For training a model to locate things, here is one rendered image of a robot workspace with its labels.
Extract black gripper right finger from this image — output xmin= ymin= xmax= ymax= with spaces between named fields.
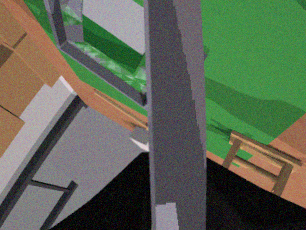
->
xmin=205 ymin=158 xmax=306 ymax=230

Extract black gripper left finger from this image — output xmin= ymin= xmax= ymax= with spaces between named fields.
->
xmin=48 ymin=152 xmax=152 ymax=230

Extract white cube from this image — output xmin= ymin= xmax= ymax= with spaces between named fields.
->
xmin=129 ymin=126 xmax=149 ymax=151

